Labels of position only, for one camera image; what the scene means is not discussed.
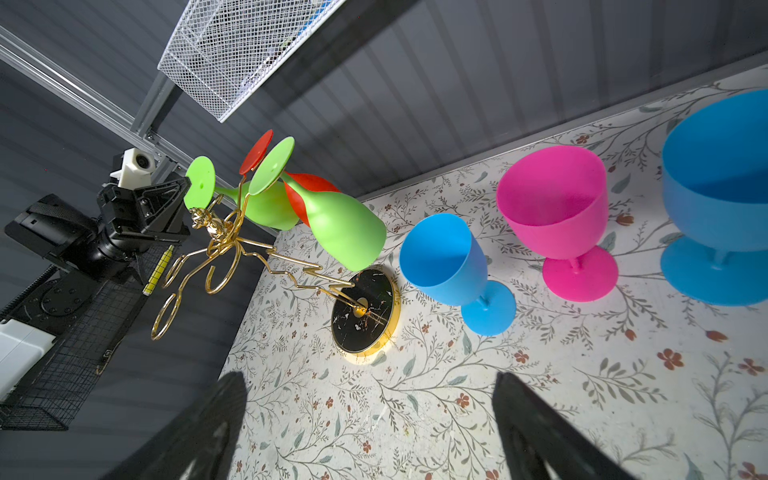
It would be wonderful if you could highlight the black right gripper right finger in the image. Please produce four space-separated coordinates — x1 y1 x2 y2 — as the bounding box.
492 372 632 479

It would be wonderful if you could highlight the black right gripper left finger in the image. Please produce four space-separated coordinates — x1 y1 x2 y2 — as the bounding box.
103 372 247 479

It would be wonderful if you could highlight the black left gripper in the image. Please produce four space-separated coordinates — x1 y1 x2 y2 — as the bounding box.
97 177 191 252

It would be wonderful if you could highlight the green wine glass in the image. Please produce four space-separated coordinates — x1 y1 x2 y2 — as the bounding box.
184 156 299 231
248 137 387 271

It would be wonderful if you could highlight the blue wine glass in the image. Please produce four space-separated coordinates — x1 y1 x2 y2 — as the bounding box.
660 90 767 306
399 213 516 336

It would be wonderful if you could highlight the pink wine glass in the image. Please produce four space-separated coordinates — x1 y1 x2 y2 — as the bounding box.
496 146 619 302

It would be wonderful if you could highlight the red wine glass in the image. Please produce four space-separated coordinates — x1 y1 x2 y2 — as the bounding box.
239 130 339 224

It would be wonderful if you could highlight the gold wine glass rack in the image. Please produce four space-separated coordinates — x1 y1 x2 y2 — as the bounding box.
151 194 401 359

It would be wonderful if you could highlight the yellow marker in basket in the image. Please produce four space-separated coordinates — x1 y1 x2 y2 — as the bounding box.
142 245 174 297

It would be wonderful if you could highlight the black wire basket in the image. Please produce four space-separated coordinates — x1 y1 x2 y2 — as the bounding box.
1 247 168 431

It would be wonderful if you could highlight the white wire mesh basket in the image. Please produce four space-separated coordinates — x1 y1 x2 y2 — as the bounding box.
157 0 344 123

